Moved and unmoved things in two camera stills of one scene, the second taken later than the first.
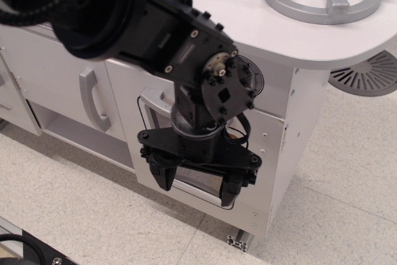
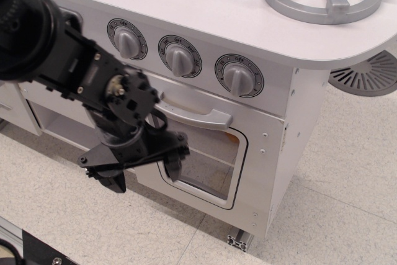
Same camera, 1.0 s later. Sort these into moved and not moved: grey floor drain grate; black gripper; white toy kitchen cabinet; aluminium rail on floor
Moved: black gripper
Not moved: aluminium rail on floor; white toy kitchen cabinet; grey floor drain grate
